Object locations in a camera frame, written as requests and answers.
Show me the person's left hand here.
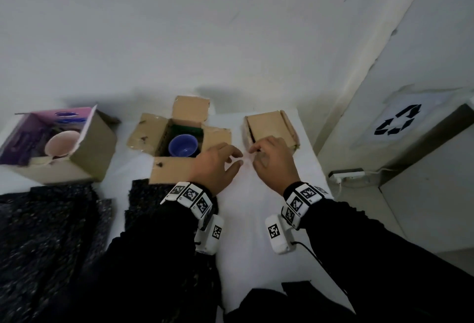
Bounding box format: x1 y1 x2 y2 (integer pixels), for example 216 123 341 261
188 143 244 197

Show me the black camera cable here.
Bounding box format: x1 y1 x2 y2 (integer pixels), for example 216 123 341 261
293 241 349 295

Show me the open brown cardboard box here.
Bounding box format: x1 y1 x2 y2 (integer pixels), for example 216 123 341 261
126 95 233 186

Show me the white recycling symbol sign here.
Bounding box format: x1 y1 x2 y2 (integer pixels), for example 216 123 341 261
354 88 474 149

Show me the pink bowl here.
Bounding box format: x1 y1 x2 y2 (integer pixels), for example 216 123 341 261
44 130 81 159

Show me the cardboard box with purple flap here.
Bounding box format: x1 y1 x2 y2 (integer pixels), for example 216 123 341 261
0 104 119 185

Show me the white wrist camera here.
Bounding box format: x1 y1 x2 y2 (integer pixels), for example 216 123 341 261
194 214 225 255
264 215 296 255

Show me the white power cable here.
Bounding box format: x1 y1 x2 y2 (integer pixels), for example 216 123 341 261
333 167 393 198

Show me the dark speckled foam mat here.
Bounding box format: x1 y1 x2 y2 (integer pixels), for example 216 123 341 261
124 179 223 323
0 184 114 323

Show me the grey waste bin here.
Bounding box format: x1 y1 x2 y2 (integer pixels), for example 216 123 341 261
376 104 474 187

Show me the blue bowl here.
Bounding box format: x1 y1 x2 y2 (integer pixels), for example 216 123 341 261
168 134 199 158

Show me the person's black clothing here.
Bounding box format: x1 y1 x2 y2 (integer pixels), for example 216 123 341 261
224 280 357 323

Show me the person's left forearm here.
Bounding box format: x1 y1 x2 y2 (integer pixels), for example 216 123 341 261
72 195 222 323

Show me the white marker wristband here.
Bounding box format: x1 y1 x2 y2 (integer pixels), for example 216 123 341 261
281 182 330 230
160 181 215 220

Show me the closed brown cardboard box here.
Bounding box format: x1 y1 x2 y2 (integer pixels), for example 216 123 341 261
242 110 301 154

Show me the person's right hand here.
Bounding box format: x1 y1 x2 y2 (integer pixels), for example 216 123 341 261
248 135 301 196

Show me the white power strip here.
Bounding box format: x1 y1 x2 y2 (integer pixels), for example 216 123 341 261
327 168 366 183

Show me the person's right forearm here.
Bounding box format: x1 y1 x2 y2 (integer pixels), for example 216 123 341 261
298 198 474 323

